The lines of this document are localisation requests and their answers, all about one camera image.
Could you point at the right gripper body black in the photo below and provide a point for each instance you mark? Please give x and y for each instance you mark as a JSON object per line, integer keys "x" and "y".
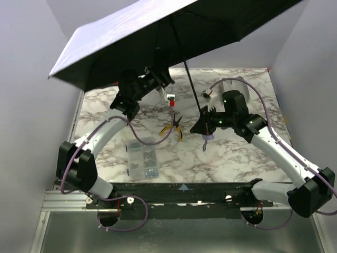
{"x": 204, "y": 119}

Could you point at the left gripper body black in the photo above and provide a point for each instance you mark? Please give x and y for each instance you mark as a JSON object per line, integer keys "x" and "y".
{"x": 161, "y": 77}

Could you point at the beige umbrella case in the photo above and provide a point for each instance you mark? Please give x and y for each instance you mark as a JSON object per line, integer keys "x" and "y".
{"x": 236, "y": 85}

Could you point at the lilac umbrella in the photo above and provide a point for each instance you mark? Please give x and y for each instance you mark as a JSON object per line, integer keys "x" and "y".
{"x": 151, "y": 33}

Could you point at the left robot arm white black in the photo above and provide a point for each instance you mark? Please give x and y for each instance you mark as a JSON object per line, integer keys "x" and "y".
{"x": 76, "y": 161}

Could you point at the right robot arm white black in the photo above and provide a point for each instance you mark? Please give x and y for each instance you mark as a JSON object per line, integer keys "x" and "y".
{"x": 310, "y": 188}

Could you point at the yellow black needle-nose pliers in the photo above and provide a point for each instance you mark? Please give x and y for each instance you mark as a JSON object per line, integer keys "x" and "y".
{"x": 176, "y": 124}

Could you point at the clear plastic screw box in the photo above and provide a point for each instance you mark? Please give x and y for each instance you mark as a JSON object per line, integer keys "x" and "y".
{"x": 142, "y": 161}

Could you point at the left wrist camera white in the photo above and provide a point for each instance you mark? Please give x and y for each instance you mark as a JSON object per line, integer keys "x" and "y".
{"x": 169, "y": 98}

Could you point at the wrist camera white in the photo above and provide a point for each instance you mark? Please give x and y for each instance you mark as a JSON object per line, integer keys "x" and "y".
{"x": 211, "y": 98}
{"x": 169, "y": 98}

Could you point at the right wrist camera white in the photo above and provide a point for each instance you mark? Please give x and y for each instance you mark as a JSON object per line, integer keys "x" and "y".
{"x": 211, "y": 98}

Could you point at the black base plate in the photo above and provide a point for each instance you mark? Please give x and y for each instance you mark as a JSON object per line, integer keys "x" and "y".
{"x": 179, "y": 200}

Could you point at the aluminium rail frame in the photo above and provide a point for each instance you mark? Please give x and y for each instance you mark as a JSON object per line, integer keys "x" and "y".
{"x": 55, "y": 201}

